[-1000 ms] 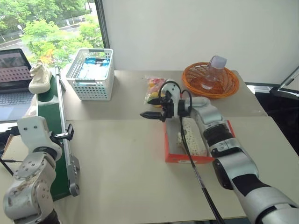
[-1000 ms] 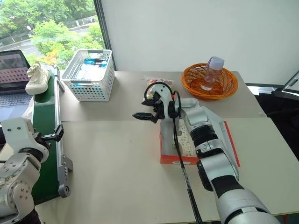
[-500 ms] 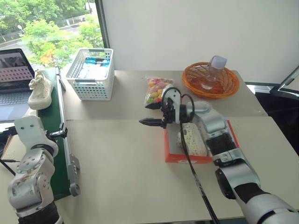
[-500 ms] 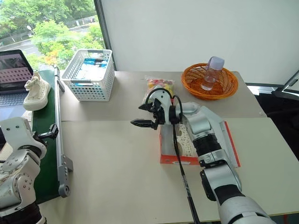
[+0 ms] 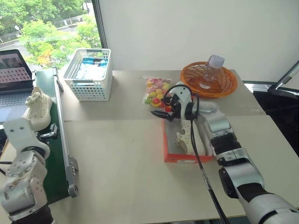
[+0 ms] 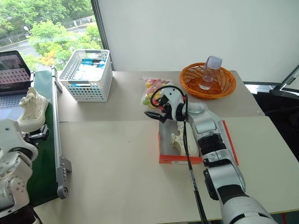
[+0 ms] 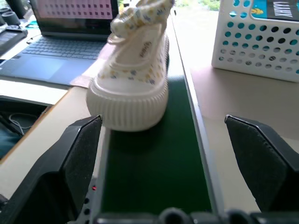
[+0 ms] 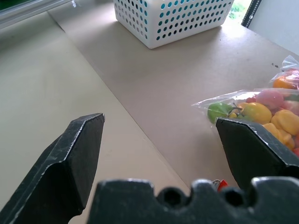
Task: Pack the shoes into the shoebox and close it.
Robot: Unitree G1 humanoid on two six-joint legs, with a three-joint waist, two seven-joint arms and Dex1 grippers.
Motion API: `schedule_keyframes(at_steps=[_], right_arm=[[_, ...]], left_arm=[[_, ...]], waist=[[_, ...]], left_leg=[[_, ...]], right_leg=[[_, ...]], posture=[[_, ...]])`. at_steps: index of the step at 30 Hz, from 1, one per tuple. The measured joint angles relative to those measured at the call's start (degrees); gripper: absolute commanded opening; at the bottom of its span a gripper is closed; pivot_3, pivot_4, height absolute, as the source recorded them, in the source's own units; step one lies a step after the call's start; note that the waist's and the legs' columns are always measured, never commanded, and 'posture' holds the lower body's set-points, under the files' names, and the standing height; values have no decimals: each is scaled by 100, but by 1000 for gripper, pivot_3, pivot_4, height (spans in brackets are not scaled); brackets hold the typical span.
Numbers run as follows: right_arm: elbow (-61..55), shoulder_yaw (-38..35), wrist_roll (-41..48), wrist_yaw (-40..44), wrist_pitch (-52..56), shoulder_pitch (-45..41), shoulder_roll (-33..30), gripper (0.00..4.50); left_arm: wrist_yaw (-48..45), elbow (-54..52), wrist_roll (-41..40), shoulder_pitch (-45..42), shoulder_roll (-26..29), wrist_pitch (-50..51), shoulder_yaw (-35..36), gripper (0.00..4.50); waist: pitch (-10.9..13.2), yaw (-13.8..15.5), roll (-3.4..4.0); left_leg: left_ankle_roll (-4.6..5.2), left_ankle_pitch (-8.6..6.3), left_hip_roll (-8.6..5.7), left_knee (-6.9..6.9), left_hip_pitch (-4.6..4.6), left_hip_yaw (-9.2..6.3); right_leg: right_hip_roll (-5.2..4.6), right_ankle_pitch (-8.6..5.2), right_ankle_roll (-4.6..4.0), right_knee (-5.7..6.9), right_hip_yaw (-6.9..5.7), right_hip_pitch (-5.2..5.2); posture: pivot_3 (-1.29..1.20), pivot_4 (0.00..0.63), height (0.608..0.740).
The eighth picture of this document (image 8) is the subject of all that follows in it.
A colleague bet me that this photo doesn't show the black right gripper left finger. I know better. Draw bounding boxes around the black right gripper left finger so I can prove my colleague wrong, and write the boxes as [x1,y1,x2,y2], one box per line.
[0,113,105,224]

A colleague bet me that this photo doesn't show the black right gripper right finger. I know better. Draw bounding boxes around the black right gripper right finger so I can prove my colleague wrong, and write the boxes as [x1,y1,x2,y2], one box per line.
[215,117,299,190]

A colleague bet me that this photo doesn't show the clear bag of toy fruit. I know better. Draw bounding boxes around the clear bag of toy fruit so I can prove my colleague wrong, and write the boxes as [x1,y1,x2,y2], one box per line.
[191,55,299,156]

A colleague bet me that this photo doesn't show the small red object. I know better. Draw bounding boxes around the small red object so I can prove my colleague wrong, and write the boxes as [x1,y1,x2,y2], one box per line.
[211,178,228,192]

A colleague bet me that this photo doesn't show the brown cardboard sheet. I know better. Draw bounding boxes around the brown cardboard sheet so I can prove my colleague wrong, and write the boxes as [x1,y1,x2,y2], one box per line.
[48,2,299,189]

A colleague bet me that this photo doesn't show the black studded strip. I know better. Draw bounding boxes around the black studded strip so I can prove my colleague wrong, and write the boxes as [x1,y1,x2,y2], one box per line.
[240,0,263,29]

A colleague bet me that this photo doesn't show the white perforated plastic basket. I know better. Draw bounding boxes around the white perforated plastic basket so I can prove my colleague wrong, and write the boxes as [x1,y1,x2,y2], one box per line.
[113,0,235,50]

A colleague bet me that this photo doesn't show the white window frame rail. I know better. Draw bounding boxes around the white window frame rail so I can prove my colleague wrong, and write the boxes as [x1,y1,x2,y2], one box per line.
[0,0,77,30]

